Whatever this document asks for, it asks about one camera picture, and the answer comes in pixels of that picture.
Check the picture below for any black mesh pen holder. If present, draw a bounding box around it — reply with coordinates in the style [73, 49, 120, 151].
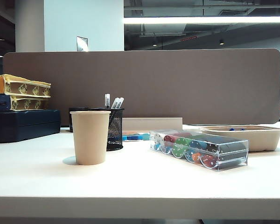
[88, 107, 126, 151]

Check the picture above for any brown fabric desk divider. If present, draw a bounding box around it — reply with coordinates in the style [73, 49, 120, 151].
[2, 48, 280, 126]

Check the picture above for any white poker chip stack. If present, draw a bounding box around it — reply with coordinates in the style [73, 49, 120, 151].
[154, 133, 165, 146]

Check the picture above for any teal magnetic numbers pack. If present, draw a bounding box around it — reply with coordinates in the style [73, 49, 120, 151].
[122, 132, 151, 141]

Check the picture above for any silver wall sign plate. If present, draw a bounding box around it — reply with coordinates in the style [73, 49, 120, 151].
[76, 35, 89, 52]

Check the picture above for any red poker chip stack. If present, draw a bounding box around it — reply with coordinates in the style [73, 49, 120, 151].
[201, 155, 219, 168]
[163, 135, 178, 144]

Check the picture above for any beige pulp tray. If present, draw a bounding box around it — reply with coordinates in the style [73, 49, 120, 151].
[199, 125, 280, 152]

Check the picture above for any kraft paper cup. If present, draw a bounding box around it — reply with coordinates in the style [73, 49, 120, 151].
[70, 111, 112, 166]

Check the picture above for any blue and yellow box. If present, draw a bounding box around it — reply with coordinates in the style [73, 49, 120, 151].
[0, 93, 51, 112]

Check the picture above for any green poker chip stack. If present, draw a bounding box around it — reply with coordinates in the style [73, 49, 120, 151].
[176, 137, 191, 148]
[171, 145, 187, 159]

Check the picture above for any black poker chip stack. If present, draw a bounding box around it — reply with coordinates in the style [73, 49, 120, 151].
[206, 141, 247, 155]
[217, 153, 247, 170]

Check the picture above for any long ceiling light strip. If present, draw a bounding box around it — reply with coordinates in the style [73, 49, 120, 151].
[123, 15, 280, 25]

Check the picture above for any clear plastic poker chip case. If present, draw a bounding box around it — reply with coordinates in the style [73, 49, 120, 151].
[149, 129, 250, 173]

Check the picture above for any yellow box with letter Y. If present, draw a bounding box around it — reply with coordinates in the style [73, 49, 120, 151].
[0, 74, 52, 97]

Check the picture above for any dark blue case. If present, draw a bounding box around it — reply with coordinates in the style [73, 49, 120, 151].
[0, 109, 62, 144]

